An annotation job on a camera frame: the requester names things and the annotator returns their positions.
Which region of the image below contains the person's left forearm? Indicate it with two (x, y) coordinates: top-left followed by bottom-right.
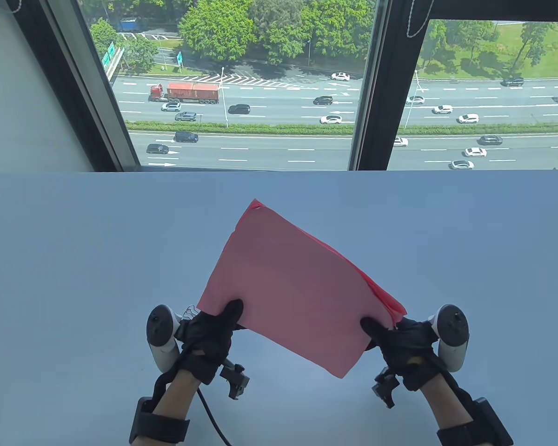
(142, 369), (200, 446)

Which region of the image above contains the black and white hand controller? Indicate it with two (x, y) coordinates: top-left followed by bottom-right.
(429, 304), (470, 373)
(146, 304), (184, 372)

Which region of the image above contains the person's right hand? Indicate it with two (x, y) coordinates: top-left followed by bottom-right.
(360, 317), (442, 392)

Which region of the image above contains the black wrist strap with box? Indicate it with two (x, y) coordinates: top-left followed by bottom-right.
(436, 397), (514, 446)
(129, 396), (190, 444)

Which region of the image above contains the black cable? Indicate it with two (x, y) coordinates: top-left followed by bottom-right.
(196, 388), (233, 446)

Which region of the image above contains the person's left hand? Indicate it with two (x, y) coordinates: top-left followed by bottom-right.
(177, 299), (245, 386)

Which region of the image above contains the person's right forearm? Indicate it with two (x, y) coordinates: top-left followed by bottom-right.
(418, 379), (477, 446)

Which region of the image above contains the dark window frame post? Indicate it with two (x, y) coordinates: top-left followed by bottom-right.
(348, 0), (558, 171)
(13, 0), (142, 173)

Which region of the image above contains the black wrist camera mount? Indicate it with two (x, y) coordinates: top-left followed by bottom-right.
(372, 367), (400, 409)
(219, 362), (251, 401)

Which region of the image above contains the pink paper sheet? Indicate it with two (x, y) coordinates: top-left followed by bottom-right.
(250, 199), (408, 328)
(197, 200), (400, 379)

